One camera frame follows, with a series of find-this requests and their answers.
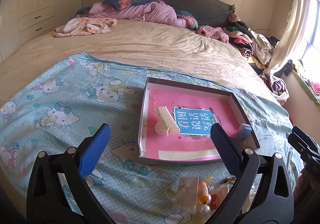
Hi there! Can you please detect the Hello Kitty teal sheet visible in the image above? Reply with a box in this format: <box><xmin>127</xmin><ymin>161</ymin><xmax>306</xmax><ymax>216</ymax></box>
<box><xmin>0</xmin><ymin>52</ymin><xmax>304</xmax><ymax>224</ymax></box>

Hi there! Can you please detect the shallow cardboard tray box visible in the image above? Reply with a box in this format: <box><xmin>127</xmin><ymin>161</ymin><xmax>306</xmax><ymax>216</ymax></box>
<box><xmin>138</xmin><ymin>78</ymin><xmax>260</xmax><ymax>164</ymax></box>

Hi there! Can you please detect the pile of mixed clothes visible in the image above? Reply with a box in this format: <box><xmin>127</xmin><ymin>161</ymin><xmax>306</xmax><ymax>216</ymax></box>
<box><xmin>223</xmin><ymin>13</ymin><xmax>289</xmax><ymax>105</ymax></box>

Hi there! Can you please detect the pearl hair tie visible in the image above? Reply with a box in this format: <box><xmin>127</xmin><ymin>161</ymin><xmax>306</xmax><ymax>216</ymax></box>
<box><xmin>198</xmin><ymin>193</ymin><xmax>220</xmax><ymax>214</ymax></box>

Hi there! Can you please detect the cream hair claw clip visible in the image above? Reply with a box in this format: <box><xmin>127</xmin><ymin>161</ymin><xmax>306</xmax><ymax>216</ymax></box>
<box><xmin>155</xmin><ymin>106</ymin><xmax>180</xmax><ymax>136</ymax></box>

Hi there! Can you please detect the pink Chinese workbook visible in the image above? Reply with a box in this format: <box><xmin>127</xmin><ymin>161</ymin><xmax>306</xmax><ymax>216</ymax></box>
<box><xmin>139</xmin><ymin>88</ymin><xmax>240</xmax><ymax>163</ymax></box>

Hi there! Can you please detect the beige bed blanket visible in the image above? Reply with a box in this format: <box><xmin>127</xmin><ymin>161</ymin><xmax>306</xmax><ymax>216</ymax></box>
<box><xmin>1</xmin><ymin>20</ymin><xmax>273</xmax><ymax>103</ymax></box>

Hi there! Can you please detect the pink fuzzy garment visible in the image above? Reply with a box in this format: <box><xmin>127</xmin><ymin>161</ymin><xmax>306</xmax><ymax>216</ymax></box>
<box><xmin>196</xmin><ymin>25</ymin><xmax>229</xmax><ymax>43</ymax></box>

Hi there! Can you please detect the orange coil hair tie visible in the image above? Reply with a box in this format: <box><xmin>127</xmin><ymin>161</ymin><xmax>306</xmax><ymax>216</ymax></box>
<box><xmin>197</xmin><ymin>176</ymin><xmax>214</xmax><ymax>203</ymax></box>

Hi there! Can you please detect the cream curtain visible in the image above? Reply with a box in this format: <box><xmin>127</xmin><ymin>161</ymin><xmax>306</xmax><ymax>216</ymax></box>
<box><xmin>264</xmin><ymin>0</ymin><xmax>311</xmax><ymax>74</ymax></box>

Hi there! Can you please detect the peach white garment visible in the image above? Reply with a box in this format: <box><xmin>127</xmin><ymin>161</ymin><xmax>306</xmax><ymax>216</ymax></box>
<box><xmin>53</xmin><ymin>17</ymin><xmax>118</xmax><ymax>37</ymax></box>

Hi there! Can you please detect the cream wardrobe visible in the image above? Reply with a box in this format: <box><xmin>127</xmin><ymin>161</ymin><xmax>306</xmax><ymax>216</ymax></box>
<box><xmin>1</xmin><ymin>0</ymin><xmax>82</xmax><ymax>61</ymax></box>

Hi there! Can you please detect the dark grey headboard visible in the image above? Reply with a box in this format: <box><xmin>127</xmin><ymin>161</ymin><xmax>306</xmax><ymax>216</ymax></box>
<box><xmin>163</xmin><ymin>0</ymin><xmax>235</xmax><ymax>28</ymax></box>

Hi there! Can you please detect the pink purple quilt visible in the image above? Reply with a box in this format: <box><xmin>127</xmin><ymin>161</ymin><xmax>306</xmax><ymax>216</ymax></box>
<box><xmin>76</xmin><ymin>1</ymin><xmax>197</xmax><ymax>28</ymax></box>

